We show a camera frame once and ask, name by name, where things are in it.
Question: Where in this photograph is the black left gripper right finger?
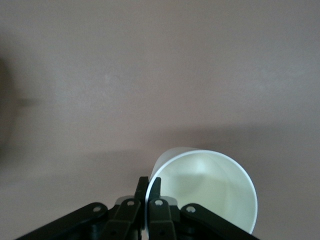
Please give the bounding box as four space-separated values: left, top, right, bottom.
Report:
147 176 176 240

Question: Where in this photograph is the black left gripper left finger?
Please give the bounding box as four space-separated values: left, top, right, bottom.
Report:
103 176 150 240

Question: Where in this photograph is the white plastic cup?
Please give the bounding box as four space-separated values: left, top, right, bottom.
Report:
144 146 258 236

